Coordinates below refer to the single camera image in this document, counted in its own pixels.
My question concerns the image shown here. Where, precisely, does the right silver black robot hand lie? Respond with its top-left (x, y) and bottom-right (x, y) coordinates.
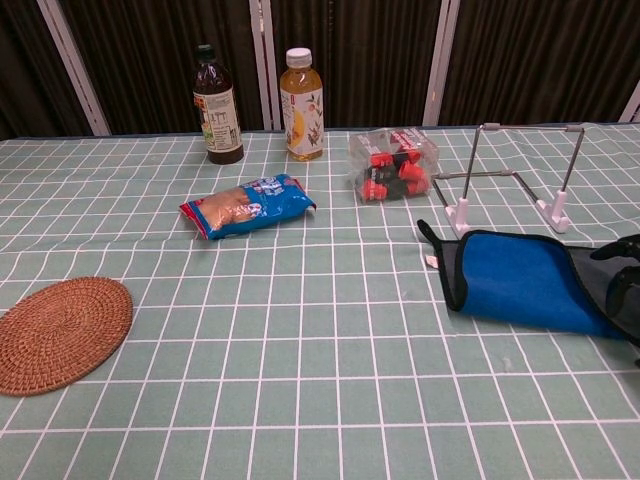
top-left (589, 234), bottom-right (640, 369)

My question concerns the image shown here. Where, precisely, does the dark blue cloth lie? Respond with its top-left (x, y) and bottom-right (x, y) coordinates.
top-left (416, 219), bottom-right (640, 347)

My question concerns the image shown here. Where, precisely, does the clear box with red items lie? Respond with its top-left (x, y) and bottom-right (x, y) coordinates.
top-left (348, 127), bottom-right (440, 205)

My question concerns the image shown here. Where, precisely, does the green checked tablecloth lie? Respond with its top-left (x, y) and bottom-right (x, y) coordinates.
top-left (0, 122), bottom-right (640, 480)

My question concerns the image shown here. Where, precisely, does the yellow tea bottle white cap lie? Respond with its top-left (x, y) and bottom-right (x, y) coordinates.
top-left (278, 47), bottom-right (326, 162)

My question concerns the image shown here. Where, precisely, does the blue snack bag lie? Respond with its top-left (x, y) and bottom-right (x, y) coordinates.
top-left (178, 173), bottom-right (318, 242)

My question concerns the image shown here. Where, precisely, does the dark glass bottle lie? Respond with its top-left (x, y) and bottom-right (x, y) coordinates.
top-left (192, 43), bottom-right (245, 165)

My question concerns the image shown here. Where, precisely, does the round woven rattan coaster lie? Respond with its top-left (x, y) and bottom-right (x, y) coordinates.
top-left (0, 276), bottom-right (134, 398)

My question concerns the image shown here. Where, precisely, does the wire rack with white feet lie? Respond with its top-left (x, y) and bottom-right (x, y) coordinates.
top-left (430, 122), bottom-right (586, 235)

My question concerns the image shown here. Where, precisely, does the white partition frame post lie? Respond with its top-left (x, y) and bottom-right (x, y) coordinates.
top-left (34, 0), bottom-right (111, 137)
top-left (618, 79), bottom-right (640, 124)
top-left (422, 0), bottom-right (461, 127)
top-left (248, 0), bottom-right (282, 132)

